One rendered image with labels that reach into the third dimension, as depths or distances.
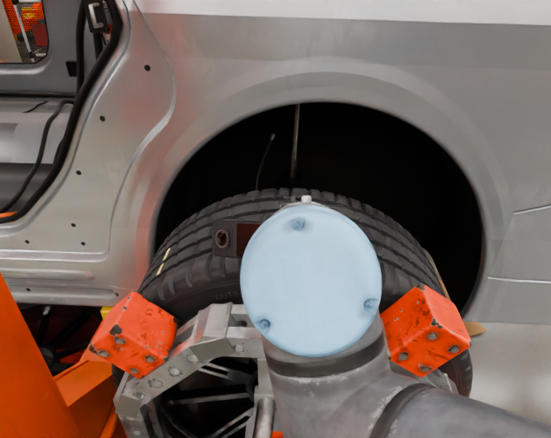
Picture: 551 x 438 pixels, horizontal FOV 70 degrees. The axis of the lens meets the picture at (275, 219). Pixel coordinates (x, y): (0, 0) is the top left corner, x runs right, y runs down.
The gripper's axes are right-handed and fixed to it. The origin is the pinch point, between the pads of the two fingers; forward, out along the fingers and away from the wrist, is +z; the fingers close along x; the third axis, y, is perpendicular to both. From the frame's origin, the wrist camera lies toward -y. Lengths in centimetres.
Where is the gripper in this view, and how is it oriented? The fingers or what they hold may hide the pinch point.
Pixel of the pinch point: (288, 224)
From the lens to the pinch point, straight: 60.8
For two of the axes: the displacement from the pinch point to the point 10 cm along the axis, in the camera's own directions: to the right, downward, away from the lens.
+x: 0.2, -10.0, -0.9
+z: 0.5, -0.9, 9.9
